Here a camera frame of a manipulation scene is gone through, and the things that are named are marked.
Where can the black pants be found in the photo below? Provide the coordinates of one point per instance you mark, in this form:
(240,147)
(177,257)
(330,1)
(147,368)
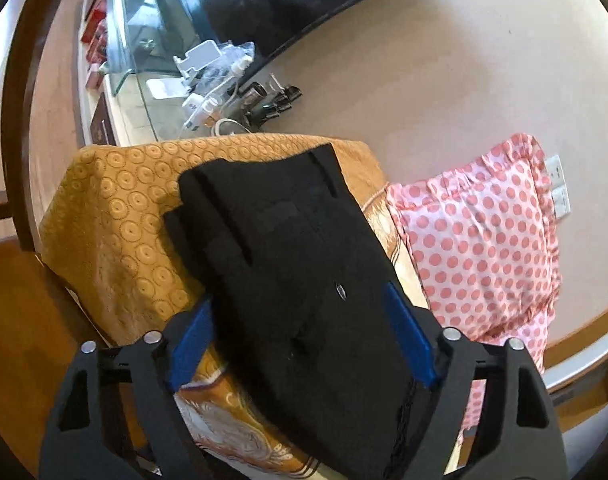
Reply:
(297,282)

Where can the white wall socket panel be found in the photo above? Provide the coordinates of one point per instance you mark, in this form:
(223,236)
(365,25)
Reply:
(559,190)

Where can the white power strip with chargers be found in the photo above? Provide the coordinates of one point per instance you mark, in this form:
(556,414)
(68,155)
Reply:
(209,70)

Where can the large pink polka-dot pillow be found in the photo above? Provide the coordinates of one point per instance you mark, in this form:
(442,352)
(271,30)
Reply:
(484,243)

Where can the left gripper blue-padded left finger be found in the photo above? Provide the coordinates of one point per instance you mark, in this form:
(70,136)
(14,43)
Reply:
(87,435)

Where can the yellow patterned bedspread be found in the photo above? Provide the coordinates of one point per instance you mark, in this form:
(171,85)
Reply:
(104,233)

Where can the black cylindrical items on cabinet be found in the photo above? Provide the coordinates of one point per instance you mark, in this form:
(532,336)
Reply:
(280,98)

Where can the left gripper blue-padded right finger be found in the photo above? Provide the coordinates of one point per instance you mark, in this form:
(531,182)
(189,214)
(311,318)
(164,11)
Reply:
(518,436)

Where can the glass-top tv cabinet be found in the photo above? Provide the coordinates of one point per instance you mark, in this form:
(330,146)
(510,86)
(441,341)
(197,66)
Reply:
(130,90)

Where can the wooden door frame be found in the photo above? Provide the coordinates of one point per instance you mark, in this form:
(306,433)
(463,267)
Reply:
(576,373)

